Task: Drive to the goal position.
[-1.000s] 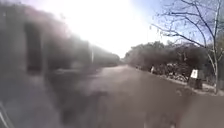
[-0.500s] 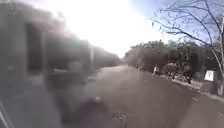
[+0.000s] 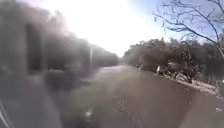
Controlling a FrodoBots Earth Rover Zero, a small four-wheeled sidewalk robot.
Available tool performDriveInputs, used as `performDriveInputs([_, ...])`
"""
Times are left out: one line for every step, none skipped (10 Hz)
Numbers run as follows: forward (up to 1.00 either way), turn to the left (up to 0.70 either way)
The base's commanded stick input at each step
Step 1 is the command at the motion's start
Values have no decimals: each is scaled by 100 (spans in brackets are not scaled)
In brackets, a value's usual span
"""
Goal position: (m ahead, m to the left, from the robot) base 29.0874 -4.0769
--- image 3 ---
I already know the leaf-strewn earth verge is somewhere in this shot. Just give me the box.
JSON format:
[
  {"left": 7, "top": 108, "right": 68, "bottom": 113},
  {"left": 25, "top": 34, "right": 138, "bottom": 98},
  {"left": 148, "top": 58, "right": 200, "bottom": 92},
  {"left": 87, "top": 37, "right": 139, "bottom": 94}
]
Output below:
[{"left": 151, "top": 68, "right": 224, "bottom": 101}]

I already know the dark dense wood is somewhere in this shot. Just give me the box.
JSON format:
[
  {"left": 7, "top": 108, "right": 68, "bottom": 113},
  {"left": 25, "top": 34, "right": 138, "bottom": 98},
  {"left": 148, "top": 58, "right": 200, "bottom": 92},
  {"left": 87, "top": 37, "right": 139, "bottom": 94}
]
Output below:
[{"left": 0, "top": 0, "right": 121, "bottom": 93}]

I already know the grey asphalt road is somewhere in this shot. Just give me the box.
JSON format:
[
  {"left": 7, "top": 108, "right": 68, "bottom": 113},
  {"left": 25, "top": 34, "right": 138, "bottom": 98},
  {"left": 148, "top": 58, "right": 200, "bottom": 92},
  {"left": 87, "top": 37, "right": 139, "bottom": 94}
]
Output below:
[{"left": 0, "top": 63, "right": 224, "bottom": 128}]

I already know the wood of bare trees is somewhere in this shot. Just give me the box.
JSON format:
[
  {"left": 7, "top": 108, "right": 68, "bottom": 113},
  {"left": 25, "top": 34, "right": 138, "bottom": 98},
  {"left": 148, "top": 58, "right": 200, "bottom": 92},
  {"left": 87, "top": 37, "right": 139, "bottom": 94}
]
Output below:
[{"left": 122, "top": 37, "right": 224, "bottom": 86}]

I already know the bare branching tree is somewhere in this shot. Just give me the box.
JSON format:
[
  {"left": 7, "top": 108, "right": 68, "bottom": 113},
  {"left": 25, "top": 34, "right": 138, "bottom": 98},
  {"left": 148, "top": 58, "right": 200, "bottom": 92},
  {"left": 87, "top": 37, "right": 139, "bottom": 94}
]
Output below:
[{"left": 153, "top": 0, "right": 224, "bottom": 60}]

